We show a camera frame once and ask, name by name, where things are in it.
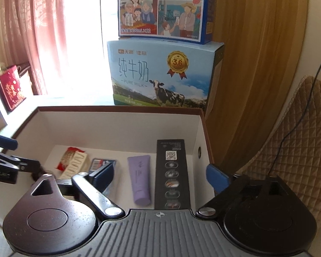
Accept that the dark brown hair scrunchie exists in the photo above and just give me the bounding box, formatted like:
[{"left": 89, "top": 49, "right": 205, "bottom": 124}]
[{"left": 31, "top": 166, "right": 47, "bottom": 182}]

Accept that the red snack packet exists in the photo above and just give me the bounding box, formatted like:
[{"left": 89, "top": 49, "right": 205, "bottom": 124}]
[{"left": 56, "top": 147, "right": 85, "bottom": 171}]

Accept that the cream slotted plastic rack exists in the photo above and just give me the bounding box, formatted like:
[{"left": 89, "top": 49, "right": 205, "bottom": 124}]
[{"left": 59, "top": 151, "right": 90, "bottom": 179}]

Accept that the small blue card box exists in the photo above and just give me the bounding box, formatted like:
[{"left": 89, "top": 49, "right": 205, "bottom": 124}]
[{"left": 88, "top": 158, "right": 117, "bottom": 196}]

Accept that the black Flyco product box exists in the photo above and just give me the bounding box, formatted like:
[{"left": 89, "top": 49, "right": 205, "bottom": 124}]
[{"left": 154, "top": 139, "right": 191, "bottom": 210}]

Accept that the purple cream tube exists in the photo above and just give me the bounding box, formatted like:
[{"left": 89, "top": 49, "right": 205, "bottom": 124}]
[{"left": 127, "top": 155, "right": 151, "bottom": 206}]

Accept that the red gift bag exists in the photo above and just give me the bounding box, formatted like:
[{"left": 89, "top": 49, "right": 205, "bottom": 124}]
[{"left": 0, "top": 65, "right": 33, "bottom": 112}]

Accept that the quilted brown chair cushion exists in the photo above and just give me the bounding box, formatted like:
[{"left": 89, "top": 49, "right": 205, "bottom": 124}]
[{"left": 237, "top": 75, "right": 321, "bottom": 227}]

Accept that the large brown storage box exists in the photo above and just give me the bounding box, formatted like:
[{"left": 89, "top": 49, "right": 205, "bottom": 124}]
[{"left": 0, "top": 105, "right": 216, "bottom": 220}]

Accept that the pink curtain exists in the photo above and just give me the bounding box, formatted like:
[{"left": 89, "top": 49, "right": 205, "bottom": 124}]
[{"left": 0, "top": 0, "right": 67, "bottom": 95}]

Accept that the blue milk carton box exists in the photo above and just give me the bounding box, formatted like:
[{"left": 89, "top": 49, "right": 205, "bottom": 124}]
[{"left": 108, "top": 37, "right": 225, "bottom": 115}]

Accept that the illustrated milk box top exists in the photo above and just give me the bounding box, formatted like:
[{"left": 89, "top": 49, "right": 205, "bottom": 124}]
[{"left": 118, "top": 0, "right": 216, "bottom": 44}]

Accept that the black cable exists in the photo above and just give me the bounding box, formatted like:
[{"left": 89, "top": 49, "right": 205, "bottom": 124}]
[{"left": 267, "top": 45, "right": 321, "bottom": 179}]

